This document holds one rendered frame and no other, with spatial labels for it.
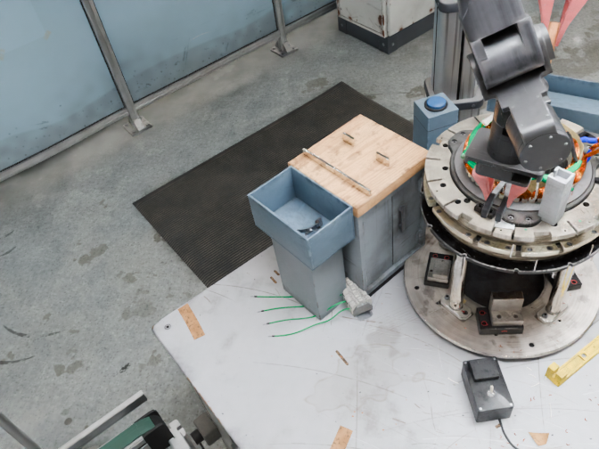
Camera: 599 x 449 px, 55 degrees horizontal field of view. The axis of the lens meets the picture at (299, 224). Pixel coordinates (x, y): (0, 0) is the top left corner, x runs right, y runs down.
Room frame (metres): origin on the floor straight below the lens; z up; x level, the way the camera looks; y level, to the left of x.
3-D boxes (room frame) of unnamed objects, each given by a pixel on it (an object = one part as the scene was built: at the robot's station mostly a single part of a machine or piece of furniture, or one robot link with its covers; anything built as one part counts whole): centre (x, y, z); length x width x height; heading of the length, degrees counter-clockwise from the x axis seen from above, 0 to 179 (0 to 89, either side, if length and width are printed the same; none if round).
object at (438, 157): (0.70, -0.39, 1.09); 0.32 x 0.32 x 0.01
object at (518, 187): (0.57, -0.29, 1.21); 0.07 x 0.07 x 0.09; 52
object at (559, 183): (0.58, -0.39, 1.14); 0.03 x 0.03 x 0.09; 37
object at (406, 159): (0.84, -0.13, 1.05); 0.20 x 0.19 x 0.02; 124
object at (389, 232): (0.83, -0.13, 0.91); 0.19 x 0.19 x 0.26; 34
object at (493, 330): (0.58, -0.35, 0.81); 0.08 x 0.05 x 0.02; 79
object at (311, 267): (0.75, -0.01, 0.92); 0.17 x 0.11 x 0.28; 34
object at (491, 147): (0.56, -0.29, 1.28); 0.10 x 0.07 x 0.07; 52
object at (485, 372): (0.46, -0.27, 0.81); 0.10 x 0.06 x 0.06; 178
